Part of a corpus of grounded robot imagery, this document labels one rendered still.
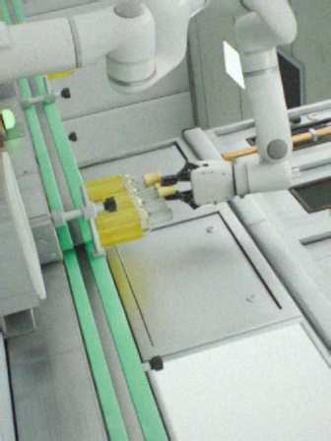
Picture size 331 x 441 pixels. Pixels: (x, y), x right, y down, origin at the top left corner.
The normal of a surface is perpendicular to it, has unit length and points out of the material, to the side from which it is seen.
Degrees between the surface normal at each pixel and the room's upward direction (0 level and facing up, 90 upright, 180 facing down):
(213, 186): 107
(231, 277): 91
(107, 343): 90
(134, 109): 90
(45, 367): 90
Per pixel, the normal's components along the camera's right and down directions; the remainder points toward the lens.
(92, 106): 0.26, 0.52
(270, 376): -0.14, -0.81
